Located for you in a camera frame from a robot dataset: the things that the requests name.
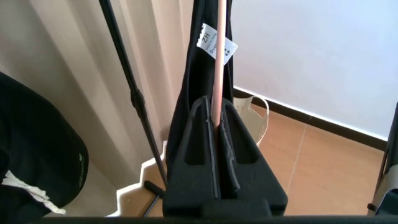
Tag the pink clothes hanger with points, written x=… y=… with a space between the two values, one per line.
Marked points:
x=219 y=62

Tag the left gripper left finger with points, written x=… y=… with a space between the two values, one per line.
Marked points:
x=192 y=180

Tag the black shorts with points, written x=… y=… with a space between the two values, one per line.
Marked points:
x=37 y=140

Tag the black clothes rack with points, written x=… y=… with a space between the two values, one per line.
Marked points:
x=136 y=96

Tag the white laundry basket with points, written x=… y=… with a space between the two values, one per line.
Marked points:
x=252 y=118

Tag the black garment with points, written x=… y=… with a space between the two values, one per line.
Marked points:
x=199 y=77

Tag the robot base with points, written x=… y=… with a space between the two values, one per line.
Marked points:
x=388 y=186

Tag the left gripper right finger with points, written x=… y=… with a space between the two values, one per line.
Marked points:
x=255 y=183

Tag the beige curtain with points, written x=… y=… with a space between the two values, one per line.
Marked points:
x=62 y=46

